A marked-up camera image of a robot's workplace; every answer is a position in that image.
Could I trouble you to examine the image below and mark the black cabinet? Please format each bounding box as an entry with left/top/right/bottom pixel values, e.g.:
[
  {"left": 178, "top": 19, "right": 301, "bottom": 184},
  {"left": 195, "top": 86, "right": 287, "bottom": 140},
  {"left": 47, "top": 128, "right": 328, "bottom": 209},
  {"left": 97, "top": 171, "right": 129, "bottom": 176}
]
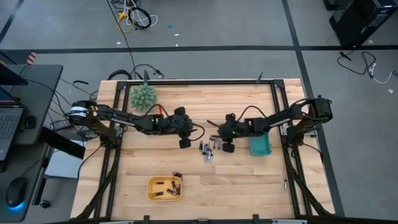
[{"left": 323, "top": 0, "right": 398, "bottom": 48}]

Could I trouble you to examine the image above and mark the black monitor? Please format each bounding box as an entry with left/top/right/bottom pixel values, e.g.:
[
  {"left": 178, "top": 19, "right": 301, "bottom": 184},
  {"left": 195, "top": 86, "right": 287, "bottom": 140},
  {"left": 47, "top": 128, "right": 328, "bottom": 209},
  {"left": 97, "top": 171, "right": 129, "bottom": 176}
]
[{"left": 0, "top": 63, "right": 29, "bottom": 86}]

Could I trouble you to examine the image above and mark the black desk leg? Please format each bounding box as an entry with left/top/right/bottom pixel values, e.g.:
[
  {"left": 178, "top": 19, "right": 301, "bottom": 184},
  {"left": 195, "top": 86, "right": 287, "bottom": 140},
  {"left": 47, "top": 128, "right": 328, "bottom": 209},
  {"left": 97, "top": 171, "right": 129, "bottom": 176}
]
[{"left": 40, "top": 126, "right": 86, "bottom": 160}]

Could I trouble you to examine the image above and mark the thick black cable loop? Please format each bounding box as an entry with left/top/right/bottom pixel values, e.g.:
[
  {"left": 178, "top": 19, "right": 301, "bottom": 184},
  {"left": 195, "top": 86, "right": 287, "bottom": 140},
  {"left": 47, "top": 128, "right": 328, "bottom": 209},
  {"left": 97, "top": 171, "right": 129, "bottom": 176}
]
[{"left": 107, "top": 63, "right": 165, "bottom": 82}]

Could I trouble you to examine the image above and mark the white floor cable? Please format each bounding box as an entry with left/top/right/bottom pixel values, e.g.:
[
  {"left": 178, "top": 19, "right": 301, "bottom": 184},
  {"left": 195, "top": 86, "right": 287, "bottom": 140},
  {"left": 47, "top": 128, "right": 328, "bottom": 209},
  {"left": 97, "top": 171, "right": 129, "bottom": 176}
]
[{"left": 368, "top": 62, "right": 398, "bottom": 85}]

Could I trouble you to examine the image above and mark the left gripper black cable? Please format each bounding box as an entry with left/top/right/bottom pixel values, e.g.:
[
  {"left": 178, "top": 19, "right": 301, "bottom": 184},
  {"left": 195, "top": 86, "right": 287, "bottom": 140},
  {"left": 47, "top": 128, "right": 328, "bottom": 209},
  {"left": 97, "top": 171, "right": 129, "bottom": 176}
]
[{"left": 190, "top": 123, "right": 206, "bottom": 142}]

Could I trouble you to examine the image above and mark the green potted artificial plant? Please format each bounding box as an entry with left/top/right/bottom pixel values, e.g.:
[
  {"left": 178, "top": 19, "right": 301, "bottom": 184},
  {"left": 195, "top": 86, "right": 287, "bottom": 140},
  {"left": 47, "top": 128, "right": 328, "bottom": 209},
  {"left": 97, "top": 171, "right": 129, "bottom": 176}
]
[{"left": 129, "top": 83, "right": 159, "bottom": 113}]

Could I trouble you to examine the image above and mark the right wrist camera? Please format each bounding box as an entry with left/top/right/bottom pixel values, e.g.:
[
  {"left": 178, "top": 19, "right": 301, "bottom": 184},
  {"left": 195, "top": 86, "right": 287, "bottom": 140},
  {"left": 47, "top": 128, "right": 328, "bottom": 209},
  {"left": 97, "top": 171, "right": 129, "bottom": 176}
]
[{"left": 222, "top": 141, "right": 236, "bottom": 154}]

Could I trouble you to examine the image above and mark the black power supply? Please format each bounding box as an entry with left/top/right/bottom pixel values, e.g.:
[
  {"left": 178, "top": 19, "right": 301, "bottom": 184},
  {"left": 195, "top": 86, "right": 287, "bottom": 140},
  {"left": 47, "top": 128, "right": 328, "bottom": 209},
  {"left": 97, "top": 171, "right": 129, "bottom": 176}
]
[{"left": 49, "top": 119, "right": 75, "bottom": 131}]

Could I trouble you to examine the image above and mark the long black floor cable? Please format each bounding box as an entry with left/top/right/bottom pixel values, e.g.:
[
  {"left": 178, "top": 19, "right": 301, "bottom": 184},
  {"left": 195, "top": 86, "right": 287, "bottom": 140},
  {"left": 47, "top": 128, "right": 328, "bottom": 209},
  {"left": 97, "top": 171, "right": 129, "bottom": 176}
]
[{"left": 106, "top": 0, "right": 137, "bottom": 80}]

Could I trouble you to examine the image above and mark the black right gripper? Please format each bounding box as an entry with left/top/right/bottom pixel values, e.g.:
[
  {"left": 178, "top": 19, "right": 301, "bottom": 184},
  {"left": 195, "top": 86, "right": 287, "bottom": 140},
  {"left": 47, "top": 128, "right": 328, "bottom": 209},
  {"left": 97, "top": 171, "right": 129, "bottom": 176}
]
[{"left": 206, "top": 113, "right": 251, "bottom": 142}]

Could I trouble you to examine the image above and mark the black computer mouse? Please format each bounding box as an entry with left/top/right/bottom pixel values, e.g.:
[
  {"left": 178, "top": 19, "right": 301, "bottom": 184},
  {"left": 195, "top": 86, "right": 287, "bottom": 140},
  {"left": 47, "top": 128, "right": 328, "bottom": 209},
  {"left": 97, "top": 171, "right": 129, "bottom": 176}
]
[{"left": 5, "top": 176, "right": 28, "bottom": 208}]

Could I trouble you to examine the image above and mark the yellow cable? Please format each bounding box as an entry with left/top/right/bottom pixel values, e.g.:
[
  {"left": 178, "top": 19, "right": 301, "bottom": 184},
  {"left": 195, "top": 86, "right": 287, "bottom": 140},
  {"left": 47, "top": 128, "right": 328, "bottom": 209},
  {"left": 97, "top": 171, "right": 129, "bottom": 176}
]
[{"left": 116, "top": 11, "right": 136, "bottom": 34}]

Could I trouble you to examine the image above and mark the small black desk device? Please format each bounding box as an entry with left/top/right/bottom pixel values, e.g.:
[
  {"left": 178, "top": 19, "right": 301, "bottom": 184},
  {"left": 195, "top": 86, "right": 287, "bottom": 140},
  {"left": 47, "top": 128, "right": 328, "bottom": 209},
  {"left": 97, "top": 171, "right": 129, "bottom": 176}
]
[{"left": 23, "top": 114, "right": 37, "bottom": 130}]

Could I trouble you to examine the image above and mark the white panel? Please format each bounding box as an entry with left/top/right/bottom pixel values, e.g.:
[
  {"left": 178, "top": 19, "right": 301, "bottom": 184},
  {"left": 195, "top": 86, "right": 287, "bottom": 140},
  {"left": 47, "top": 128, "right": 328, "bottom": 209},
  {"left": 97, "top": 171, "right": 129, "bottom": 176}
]
[{"left": 44, "top": 139, "right": 85, "bottom": 180}]

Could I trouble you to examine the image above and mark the teal plastic bin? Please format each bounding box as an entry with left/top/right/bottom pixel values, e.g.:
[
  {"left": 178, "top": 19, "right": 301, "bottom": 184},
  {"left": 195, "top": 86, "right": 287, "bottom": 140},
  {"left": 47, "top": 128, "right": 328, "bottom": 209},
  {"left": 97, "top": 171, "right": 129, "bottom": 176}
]
[{"left": 249, "top": 133, "right": 272, "bottom": 157}]

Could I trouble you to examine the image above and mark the coiled black cable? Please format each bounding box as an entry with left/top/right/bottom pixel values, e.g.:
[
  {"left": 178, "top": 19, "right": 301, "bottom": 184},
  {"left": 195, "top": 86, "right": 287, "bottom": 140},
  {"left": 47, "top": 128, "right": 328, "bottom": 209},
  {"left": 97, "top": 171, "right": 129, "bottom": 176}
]
[{"left": 130, "top": 6, "right": 152, "bottom": 30}]

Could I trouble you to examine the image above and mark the black aluminium table frame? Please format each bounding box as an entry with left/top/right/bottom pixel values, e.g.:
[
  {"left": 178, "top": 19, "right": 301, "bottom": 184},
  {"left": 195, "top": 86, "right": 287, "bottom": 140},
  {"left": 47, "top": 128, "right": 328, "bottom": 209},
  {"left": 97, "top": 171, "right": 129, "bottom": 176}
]
[{"left": 70, "top": 78, "right": 336, "bottom": 224}]

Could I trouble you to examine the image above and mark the black desk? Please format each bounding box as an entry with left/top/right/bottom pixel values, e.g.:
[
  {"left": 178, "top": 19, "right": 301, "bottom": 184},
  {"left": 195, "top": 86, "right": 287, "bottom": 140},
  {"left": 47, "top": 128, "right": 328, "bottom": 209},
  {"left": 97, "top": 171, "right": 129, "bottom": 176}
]
[{"left": 0, "top": 63, "right": 65, "bottom": 223}]

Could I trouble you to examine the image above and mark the laptop computer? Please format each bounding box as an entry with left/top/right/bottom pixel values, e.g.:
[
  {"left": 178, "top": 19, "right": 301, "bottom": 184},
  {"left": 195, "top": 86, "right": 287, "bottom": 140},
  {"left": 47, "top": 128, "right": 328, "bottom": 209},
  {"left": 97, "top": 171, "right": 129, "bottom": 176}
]
[{"left": 0, "top": 86, "right": 26, "bottom": 162}]

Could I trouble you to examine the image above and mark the yellow plastic bin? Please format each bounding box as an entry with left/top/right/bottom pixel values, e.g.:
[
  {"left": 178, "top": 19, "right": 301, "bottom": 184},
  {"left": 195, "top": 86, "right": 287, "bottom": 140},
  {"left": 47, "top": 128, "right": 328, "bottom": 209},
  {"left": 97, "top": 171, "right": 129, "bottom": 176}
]
[{"left": 146, "top": 175, "right": 183, "bottom": 202}]

